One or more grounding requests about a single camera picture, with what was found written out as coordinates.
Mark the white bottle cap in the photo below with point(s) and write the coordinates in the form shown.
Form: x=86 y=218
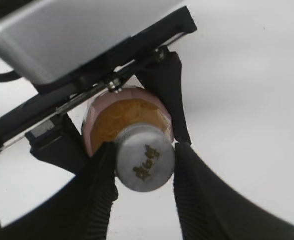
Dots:
x=145 y=157

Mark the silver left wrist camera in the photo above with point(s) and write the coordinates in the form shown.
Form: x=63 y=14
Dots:
x=45 y=40

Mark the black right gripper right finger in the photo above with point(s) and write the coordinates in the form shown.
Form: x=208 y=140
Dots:
x=209 y=209

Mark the peach oolong tea bottle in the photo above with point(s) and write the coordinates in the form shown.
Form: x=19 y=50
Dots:
x=109 y=113

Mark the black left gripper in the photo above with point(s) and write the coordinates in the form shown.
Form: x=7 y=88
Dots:
x=57 y=141

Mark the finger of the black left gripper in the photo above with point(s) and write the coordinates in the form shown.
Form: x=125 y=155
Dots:
x=163 y=79

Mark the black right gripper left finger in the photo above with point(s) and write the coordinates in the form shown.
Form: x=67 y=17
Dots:
x=79 y=211

